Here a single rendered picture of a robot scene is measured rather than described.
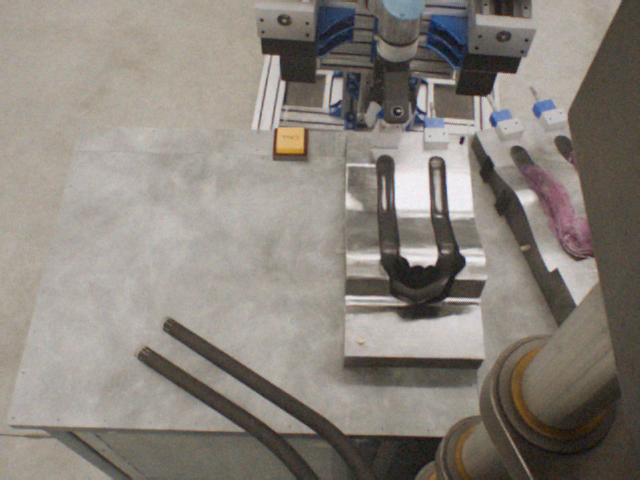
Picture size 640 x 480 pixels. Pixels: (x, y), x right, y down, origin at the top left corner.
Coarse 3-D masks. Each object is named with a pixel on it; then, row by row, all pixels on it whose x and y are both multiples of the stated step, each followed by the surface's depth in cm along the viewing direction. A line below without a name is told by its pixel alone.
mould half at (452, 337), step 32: (352, 160) 144; (416, 160) 144; (448, 160) 144; (352, 192) 141; (416, 192) 141; (448, 192) 141; (352, 224) 136; (416, 224) 136; (352, 256) 128; (416, 256) 128; (480, 256) 128; (352, 288) 129; (384, 288) 129; (480, 288) 128; (352, 320) 130; (384, 320) 130; (416, 320) 130; (448, 320) 130; (480, 320) 130; (352, 352) 126; (384, 352) 126; (416, 352) 126; (448, 352) 126; (480, 352) 126
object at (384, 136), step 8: (376, 120) 146; (376, 128) 144; (384, 128) 142; (392, 128) 143; (400, 128) 143; (376, 136) 143; (384, 136) 143; (392, 136) 143; (400, 136) 143; (376, 144) 145; (384, 144) 145; (392, 144) 145
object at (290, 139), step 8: (280, 128) 155; (288, 128) 155; (296, 128) 155; (280, 136) 154; (288, 136) 154; (296, 136) 154; (280, 144) 153; (288, 144) 153; (296, 144) 153; (280, 152) 154; (288, 152) 154; (296, 152) 154
